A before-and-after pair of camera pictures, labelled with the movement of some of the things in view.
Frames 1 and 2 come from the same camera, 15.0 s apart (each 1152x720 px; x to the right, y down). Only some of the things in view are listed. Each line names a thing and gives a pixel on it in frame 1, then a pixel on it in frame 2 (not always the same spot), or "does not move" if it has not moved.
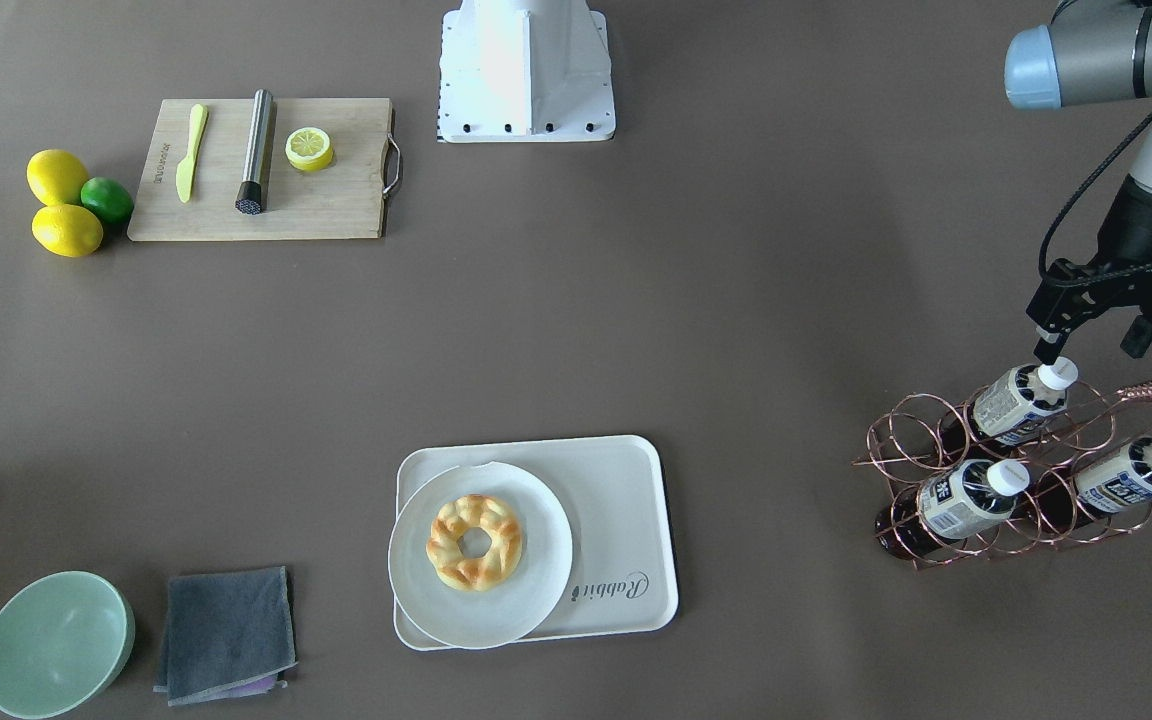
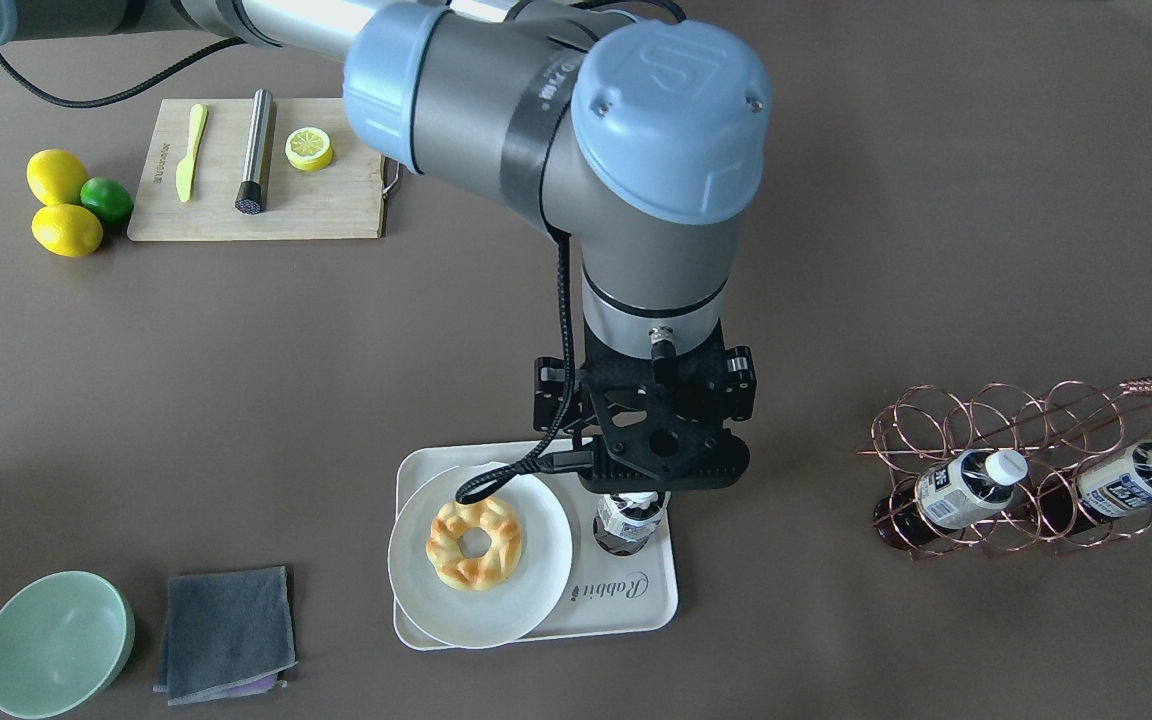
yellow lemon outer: [67, 230] does not move
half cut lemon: [309, 149] does not move
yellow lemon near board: [55, 177] does not move
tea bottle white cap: [1058, 374] -> [625, 522]
